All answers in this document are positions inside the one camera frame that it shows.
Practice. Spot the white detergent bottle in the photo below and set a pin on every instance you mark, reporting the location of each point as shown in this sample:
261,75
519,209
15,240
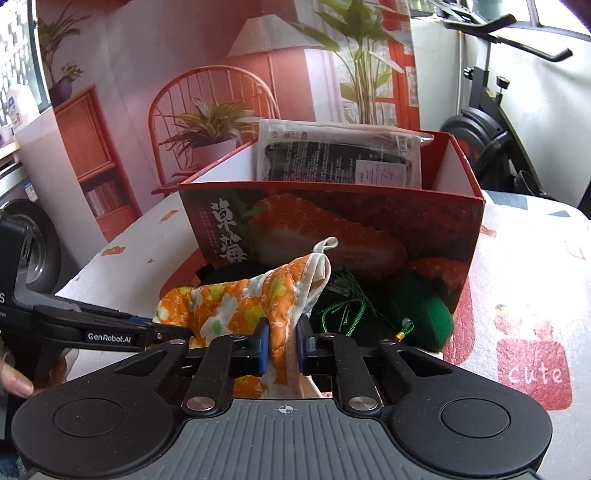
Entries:
18,108

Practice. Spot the printed room scene backdrop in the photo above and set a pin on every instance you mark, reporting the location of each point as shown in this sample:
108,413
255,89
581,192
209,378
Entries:
129,69

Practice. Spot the metal window grille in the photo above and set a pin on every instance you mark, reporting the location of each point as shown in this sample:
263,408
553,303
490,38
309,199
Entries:
18,41

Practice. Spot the black cloth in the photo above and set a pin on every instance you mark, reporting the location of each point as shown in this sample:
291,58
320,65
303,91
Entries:
323,157

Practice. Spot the white grey washing machine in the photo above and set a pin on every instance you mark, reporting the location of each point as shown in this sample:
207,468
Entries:
32,258

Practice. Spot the red strawberry print cardboard box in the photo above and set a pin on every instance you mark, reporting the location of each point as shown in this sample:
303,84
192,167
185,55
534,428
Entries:
415,221

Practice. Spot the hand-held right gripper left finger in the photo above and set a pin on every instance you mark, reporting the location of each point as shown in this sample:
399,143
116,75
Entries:
262,344

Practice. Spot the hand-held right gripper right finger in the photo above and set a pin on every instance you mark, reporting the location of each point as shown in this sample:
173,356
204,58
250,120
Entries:
301,345

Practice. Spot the person's left hand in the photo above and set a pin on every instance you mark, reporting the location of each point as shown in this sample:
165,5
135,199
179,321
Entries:
16,381

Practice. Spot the dark-framed window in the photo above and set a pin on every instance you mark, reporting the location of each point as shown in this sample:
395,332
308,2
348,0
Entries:
545,14

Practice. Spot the orange floral oven mitt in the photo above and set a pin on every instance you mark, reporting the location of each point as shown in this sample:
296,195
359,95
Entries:
231,304

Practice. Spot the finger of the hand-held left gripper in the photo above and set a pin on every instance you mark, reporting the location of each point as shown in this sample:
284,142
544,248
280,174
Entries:
141,319
69,330

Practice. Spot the green plush toy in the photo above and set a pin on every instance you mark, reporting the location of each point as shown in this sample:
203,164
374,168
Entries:
425,318

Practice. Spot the black exercise bike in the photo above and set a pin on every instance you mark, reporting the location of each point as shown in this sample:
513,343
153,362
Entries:
480,134

